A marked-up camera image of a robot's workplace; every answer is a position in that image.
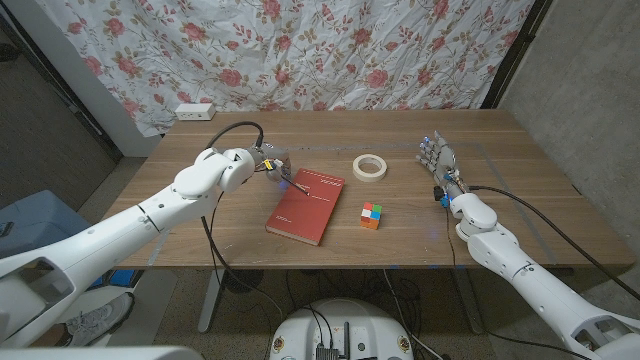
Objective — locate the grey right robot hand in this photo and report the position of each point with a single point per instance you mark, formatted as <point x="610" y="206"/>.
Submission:
<point x="442" y="160"/>

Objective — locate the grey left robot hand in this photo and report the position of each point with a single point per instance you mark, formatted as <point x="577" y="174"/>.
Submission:
<point x="275" y="157"/>

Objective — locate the black mechanical pencil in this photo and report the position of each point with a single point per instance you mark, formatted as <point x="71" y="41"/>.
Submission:
<point x="298" y="188"/>

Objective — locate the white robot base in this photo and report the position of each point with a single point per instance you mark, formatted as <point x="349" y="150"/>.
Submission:
<point x="345" y="320"/>

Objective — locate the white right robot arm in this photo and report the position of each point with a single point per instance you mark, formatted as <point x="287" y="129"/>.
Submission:
<point x="530" y="275"/>

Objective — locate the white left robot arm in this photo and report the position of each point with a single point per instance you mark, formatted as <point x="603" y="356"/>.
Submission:
<point x="125" y="230"/>

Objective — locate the red hardcover notebook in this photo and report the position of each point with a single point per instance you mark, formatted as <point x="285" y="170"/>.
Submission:
<point x="305" y="215"/>

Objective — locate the beige masking tape roll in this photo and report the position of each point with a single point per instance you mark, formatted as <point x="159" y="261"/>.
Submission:
<point x="356" y="170"/>

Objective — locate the multicoloured Rubik's cube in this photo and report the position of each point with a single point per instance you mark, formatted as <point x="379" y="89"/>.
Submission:
<point x="370" y="216"/>

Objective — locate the white power strip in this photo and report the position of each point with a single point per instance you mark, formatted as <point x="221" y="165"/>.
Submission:
<point x="195" y="112"/>

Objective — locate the floral backdrop cloth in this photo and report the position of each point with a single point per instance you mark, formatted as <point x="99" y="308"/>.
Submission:
<point x="300" y="50"/>

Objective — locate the black backdrop stand pole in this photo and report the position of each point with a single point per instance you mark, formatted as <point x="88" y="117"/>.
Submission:
<point x="515" y="55"/>

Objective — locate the black round floor object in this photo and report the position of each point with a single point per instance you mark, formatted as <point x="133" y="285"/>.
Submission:
<point x="245" y="282"/>

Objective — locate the grey table leg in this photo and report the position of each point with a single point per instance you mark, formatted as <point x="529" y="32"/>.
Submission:
<point x="470" y="305"/>

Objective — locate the white table leg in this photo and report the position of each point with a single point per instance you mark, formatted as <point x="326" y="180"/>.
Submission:
<point x="210" y="305"/>

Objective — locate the white floor board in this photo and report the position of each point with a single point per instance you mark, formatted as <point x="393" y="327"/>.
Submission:
<point x="155" y="300"/>

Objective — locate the blue black foot pedal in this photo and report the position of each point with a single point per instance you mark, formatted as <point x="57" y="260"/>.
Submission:
<point x="120" y="277"/>

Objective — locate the grey sneaker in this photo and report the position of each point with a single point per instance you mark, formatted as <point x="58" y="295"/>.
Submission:
<point x="100" y="317"/>

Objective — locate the blue plastic bin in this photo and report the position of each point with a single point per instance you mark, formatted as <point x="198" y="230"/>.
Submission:
<point x="35" y="220"/>

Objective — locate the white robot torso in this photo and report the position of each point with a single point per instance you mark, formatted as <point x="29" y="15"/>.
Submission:
<point x="100" y="354"/>

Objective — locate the person's bare leg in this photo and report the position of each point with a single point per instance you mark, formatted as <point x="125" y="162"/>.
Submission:
<point x="50" y="337"/>

